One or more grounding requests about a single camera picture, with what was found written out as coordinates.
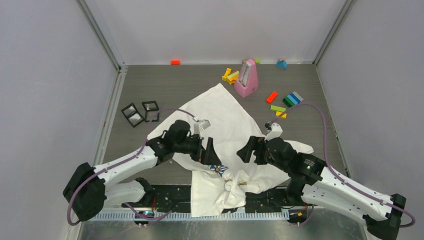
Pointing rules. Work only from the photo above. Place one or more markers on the empty black display box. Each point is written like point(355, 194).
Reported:
point(151, 110)

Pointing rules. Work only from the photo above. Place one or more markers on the orange-red block at wall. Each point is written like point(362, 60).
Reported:
point(175, 62)

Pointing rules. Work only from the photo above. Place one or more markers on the round gold coin brooch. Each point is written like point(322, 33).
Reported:
point(228, 185)

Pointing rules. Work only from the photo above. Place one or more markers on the yellow small block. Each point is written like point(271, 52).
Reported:
point(281, 114)

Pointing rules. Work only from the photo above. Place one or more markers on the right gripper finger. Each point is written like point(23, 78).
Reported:
point(245, 153)
point(260, 155)

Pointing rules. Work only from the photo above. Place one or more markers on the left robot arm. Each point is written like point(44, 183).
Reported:
point(91, 188)

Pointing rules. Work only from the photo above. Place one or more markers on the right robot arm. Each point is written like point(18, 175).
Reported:
point(313, 182)

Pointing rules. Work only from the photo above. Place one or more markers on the green blue stacked bricks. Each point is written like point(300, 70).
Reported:
point(292, 99)

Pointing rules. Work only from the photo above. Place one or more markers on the white perforated cable duct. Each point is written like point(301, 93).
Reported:
point(238, 215)

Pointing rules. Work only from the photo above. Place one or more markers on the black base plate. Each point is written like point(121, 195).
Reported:
point(177, 198)

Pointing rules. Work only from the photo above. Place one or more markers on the wood and green blocks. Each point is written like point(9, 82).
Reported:
point(256, 60)

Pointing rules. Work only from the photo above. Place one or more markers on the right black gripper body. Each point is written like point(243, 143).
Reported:
point(270, 160)

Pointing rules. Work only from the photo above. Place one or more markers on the lime green flat block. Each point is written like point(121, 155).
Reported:
point(277, 108)

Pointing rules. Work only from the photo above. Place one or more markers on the red-orange flat block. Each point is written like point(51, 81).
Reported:
point(271, 97)

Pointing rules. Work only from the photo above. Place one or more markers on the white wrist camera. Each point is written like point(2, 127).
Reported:
point(200, 125)
point(274, 130)

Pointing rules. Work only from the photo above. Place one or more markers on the white t-shirt with daisy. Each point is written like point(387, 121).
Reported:
point(230, 127)

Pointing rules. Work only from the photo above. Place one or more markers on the black display box with coin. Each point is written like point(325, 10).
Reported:
point(132, 115)

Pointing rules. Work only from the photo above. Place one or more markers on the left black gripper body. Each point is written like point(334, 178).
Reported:
point(193, 148)

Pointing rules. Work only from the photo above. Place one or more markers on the orange block by metronome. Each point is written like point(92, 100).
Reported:
point(232, 80)

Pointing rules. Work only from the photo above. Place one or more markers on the light green long block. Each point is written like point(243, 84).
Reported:
point(233, 75)

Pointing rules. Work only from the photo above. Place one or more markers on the yellow arch block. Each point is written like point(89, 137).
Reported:
point(225, 75)

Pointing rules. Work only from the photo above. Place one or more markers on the pink metronome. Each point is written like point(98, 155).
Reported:
point(247, 81)

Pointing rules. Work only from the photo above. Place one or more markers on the blue wooden house block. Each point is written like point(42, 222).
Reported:
point(281, 64)

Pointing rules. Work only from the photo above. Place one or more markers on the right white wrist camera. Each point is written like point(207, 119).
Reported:
point(274, 130)

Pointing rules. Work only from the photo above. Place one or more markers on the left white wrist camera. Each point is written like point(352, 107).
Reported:
point(200, 125)

